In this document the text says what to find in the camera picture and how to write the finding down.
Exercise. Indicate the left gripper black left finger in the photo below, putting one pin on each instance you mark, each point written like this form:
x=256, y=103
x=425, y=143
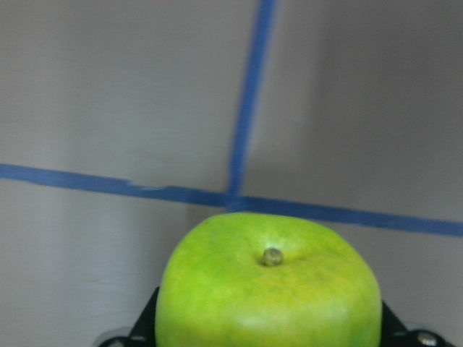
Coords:
x=142, y=334

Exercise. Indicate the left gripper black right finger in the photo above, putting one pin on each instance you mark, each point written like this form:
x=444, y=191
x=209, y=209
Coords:
x=395, y=334

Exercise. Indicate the green apple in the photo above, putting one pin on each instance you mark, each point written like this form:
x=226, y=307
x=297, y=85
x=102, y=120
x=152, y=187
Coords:
x=245, y=279

